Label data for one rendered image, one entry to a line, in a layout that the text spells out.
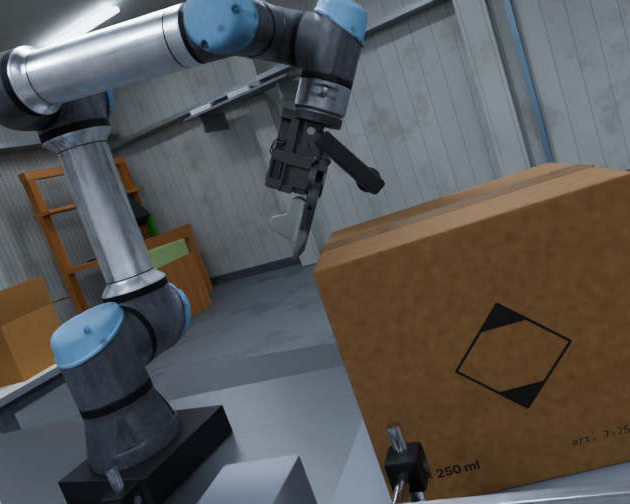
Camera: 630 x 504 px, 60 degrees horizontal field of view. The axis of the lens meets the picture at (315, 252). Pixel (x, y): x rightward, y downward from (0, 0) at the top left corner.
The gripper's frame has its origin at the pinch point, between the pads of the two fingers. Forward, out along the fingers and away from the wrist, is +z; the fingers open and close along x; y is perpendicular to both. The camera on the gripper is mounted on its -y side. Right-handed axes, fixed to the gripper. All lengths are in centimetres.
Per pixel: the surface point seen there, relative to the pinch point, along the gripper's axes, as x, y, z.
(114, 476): 29.6, 13.6, 21.8
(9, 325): -133, 103, 77
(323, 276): 29.4, -1.9, -2.9
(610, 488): 49, -21, 2
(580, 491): 48, -20, 3
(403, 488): 42.0, -10.9, 9.4
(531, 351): 31.5, -22.5, -0.9
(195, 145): -717, 164, -1
